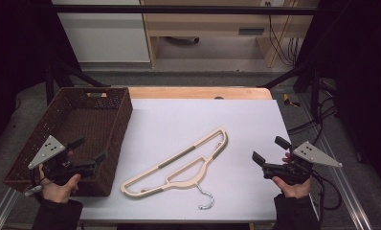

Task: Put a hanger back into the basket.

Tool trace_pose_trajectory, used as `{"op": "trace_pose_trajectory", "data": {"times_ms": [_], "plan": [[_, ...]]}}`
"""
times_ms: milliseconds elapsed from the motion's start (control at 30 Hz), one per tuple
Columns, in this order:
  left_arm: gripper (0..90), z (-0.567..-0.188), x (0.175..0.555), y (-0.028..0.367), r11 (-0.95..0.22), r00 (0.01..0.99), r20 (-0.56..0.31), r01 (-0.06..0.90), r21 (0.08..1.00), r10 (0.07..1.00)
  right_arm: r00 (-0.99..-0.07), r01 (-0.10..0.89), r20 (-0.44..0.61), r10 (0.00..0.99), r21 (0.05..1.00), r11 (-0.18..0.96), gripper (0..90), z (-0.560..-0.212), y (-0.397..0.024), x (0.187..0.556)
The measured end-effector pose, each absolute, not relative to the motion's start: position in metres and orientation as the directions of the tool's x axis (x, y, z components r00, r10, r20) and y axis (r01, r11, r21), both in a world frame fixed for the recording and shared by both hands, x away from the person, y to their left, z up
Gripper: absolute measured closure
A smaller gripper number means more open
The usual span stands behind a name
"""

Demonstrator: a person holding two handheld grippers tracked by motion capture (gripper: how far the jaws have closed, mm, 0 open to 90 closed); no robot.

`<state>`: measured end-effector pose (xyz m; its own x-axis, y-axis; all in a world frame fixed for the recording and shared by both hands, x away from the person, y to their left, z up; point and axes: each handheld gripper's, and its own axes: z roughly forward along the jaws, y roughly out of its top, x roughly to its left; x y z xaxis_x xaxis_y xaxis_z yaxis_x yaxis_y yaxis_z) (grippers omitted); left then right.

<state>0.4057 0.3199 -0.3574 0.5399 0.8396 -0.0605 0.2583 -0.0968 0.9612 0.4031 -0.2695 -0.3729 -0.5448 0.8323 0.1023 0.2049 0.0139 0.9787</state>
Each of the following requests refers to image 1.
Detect brown woven basket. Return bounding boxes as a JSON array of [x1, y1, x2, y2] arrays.
[[3, 86, 134, 197]]

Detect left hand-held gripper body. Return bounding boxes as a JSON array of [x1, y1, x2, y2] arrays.
[[28, 134, 97, 186]]

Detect black metal crossbar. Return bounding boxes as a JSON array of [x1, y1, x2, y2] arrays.
[[51, 4, 321, 15]]

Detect black curtain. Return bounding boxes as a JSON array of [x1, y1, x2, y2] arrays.
[[0, 0, 81, 156], [293, 0, 381, 188]]

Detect white table cover sheet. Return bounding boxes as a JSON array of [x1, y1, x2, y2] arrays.
[[75, 98, 292, 223]]

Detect black hanging cables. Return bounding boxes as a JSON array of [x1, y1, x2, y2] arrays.
[[264, 1, 300, 67]]

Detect white cabinet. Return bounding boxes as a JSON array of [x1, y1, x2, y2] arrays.
[[51, 0, 151, 64]]

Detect right hand-held gripper cable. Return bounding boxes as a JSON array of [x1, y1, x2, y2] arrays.
[[310, 171, 344, 223]]

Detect aluminium rail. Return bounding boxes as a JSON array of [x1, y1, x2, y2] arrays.
[[0, 187, 21, 230], [298, 94, 374, 230]]

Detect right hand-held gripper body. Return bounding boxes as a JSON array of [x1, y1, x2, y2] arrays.
[[261, 141, 344, 186]]

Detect yellow black tool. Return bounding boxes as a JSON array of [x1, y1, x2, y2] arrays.
[[282, 93, 302, 108]]

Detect black metal stand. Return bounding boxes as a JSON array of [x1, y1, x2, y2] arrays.
[[260, 58, 322, 121], [44, 58, 110, 104]]

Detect person's left hand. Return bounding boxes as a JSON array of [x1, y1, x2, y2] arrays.
[[38, 168, 82, 204]]

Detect person's right hand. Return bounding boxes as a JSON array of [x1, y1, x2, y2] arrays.
[[272, 176, 312, 199]]

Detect black floor cables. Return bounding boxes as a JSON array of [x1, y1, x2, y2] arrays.
[[286, 78, 340, 147]]

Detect light wooden desk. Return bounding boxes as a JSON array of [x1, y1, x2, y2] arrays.
[[140, 0, 319, 69]]

